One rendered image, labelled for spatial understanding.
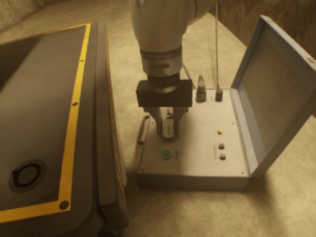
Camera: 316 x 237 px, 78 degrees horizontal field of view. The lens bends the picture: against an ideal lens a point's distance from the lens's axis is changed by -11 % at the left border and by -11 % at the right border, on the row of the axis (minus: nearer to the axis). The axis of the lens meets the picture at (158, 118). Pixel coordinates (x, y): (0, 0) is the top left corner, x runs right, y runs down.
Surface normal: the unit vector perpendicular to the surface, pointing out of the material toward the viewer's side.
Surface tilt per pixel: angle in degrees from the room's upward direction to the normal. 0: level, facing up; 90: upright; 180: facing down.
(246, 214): 0
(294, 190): 0
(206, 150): 0
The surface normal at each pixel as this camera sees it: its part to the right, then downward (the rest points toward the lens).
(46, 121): -0.10, -0.77
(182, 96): -0.12, 0.64
